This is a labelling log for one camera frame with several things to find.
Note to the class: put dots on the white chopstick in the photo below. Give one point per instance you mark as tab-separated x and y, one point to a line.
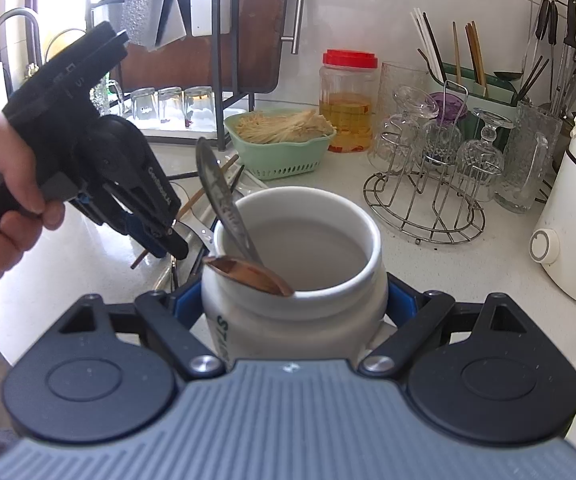
426	37
420	35

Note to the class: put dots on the brown cutting board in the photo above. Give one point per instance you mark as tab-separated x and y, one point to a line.
258	20

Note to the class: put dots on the copper spoon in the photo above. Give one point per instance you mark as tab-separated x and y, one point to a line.
248	275

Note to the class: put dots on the black metal dish rack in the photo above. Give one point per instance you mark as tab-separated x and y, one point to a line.
223	125

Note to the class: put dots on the white ceramic mug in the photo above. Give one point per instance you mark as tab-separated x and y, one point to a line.
318	310

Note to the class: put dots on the tall steel faucet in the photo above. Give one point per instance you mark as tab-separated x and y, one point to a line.
13	17

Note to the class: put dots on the crystal goblet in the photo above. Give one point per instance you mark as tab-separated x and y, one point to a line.
482	160
440	145
397	130

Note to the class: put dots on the red-lid plastic jar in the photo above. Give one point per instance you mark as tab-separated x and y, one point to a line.
347	110

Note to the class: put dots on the green plastic basket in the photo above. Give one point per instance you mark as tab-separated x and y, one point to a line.
288	160

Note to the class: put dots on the white rack cup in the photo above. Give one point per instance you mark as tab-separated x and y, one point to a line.
210	7

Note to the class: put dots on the small steel faucet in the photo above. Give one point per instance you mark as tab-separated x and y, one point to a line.
63	35

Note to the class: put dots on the steel spoon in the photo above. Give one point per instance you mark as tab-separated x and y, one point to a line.
213	170

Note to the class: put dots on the wooden chopstick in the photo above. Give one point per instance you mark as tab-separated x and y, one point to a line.
473	55
208	185
456	55
478	55

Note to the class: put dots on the dark ladle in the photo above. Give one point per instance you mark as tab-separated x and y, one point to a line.
510	76

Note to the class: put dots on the small clear glass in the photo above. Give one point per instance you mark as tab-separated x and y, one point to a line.
144	105
170	105
199	107

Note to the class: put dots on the tall textured glass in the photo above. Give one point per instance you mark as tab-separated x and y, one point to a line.
105	97

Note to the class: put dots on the white ceramic spoon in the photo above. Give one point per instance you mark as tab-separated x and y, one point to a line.
197	232

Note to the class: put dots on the row of hanging utensils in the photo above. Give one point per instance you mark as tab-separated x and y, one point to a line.
562	60

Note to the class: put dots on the pile of toothpicks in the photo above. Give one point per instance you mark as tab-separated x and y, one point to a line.
283	127

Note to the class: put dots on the textured clear tumbler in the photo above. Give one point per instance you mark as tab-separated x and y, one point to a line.
402	80

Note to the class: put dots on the green chopstick holder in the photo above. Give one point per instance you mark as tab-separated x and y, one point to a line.
497	92

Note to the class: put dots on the white drip tray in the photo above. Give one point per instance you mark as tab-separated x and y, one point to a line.
178	132

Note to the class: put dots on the purple lid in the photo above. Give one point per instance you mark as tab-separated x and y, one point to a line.
447	105

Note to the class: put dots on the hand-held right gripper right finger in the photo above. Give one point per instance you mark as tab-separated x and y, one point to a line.
398	302

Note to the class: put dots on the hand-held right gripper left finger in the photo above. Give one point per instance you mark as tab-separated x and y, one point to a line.
185	305

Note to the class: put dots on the silver foil bag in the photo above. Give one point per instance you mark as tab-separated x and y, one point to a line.
148	10

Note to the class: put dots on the textured glass pitcher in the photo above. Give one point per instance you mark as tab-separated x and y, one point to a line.
522	160

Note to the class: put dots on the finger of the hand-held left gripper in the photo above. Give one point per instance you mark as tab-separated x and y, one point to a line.
140	235
160	195

